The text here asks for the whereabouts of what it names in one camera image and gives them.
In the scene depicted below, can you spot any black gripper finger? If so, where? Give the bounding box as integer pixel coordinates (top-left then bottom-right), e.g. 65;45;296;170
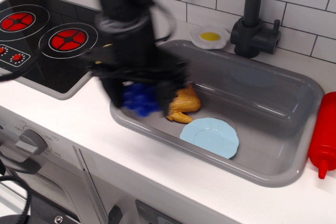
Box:
100;78;123;108
155;81;181;116

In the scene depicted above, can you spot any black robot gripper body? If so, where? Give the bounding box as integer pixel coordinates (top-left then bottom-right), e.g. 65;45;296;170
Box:
81;15;187;89

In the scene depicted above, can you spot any blue toy blueberry cluster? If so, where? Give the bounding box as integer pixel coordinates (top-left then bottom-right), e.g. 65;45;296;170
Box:
122;83;161;117

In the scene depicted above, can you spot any red ketchup bottle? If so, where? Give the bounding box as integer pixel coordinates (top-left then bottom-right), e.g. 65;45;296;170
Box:
308;92;335;179

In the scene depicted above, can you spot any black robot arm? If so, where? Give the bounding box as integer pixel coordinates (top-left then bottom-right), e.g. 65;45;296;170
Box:
80;0;187;116

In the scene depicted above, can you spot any light blue toy plate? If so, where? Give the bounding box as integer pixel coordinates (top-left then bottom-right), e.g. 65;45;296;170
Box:
180;118;239;159

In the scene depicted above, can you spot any grey toy sink basin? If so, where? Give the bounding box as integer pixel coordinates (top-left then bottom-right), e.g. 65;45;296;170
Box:
110;40;324;187

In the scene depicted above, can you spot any toy chicken wing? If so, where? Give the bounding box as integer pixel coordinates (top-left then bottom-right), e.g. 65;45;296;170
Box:
166;84;201;124

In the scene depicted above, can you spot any toy fried egg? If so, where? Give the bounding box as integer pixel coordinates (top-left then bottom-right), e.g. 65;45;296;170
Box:
189;26;231;50

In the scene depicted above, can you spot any black toy stove top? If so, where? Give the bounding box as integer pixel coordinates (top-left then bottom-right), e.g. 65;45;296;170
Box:
1;0;106;100

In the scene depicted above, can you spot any dark grey toy faucet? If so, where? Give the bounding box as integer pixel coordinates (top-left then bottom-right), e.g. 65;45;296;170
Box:
171;0;282;59

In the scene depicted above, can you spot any grey oven knob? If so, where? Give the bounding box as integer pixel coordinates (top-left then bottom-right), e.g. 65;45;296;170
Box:
15;129;48;155

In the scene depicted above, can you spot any white toy oven front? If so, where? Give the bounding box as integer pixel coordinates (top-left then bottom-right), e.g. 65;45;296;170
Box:
0;105;111;224

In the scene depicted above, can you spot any black braided cable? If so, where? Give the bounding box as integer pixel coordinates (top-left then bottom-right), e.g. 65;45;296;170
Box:
0;56;43;83

